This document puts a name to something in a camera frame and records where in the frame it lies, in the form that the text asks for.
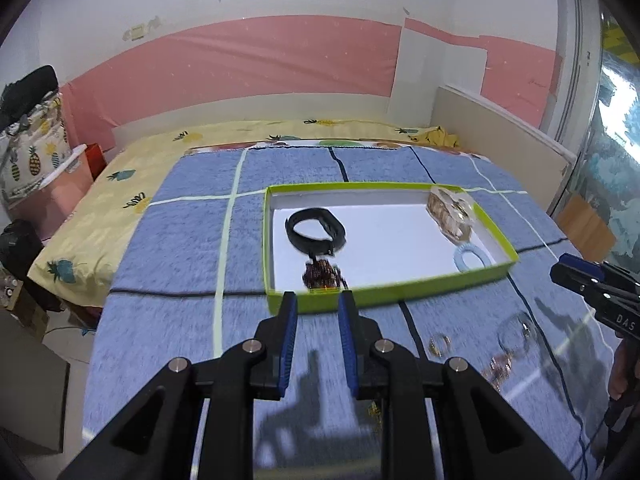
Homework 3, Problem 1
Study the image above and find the wooden board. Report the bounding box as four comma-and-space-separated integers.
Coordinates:
556, 195, 617, 264

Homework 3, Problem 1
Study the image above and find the wall socket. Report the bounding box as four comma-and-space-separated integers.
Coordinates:
123, 17, 164, 42

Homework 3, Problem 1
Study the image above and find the purple spiral hair tie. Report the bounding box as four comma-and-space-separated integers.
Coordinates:
498, 311, 540, 361

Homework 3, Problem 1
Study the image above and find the person's right hand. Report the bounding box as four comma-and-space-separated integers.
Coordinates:
608, 339, 640, 407

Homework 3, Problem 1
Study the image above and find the red box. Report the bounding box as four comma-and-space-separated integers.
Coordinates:
85, 143, 107, 182

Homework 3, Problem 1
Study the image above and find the black bag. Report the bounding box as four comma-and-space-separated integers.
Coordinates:
0, 65, 60, 128

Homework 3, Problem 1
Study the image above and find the green shallow cardboard box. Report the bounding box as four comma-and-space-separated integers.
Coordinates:
263, 182, 519, 315

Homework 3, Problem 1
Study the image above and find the small metal ring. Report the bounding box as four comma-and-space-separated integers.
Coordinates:
428, 332, 453, 359

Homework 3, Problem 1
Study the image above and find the pineapple print storage bag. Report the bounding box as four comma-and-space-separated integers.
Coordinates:
0, 94, 69, 207

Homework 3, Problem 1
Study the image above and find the dark beaded bracelet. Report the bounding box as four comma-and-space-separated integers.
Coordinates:
303, 255, 347, 292

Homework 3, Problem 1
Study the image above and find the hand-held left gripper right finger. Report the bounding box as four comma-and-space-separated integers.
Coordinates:
337, 291, 576, 480

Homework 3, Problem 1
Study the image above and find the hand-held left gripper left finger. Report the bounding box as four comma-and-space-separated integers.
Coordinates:
57, 291, 299, 480

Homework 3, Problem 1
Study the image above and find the rose gold chain bracelet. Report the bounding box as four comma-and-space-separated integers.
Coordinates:
482, 352, 517, 391

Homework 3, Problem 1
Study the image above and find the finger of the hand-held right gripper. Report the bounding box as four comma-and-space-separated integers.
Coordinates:
549, 265, 601, 307
558, 253, 607, 282

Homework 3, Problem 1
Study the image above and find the light blue hair tie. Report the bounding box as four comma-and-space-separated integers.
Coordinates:
452, 242, 496, 274

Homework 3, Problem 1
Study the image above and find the glass sliding door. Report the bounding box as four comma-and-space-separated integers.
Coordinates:
547, 0, 640, 266

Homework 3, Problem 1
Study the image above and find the clear bag of gold jewelry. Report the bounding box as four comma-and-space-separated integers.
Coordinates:
426, 186, 476, 246

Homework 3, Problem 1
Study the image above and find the beige bed side panel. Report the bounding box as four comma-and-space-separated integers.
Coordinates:
431, 85, 577, 207

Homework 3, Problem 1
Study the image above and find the yellow pineapple bed sheet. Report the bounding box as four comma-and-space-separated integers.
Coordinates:
27, 119, 493, 307

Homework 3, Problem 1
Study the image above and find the black wristband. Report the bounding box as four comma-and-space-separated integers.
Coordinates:
285, 208, 347, 257

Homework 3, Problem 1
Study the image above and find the blue checked blanket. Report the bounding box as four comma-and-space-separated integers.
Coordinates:
82, 142, 624, 480

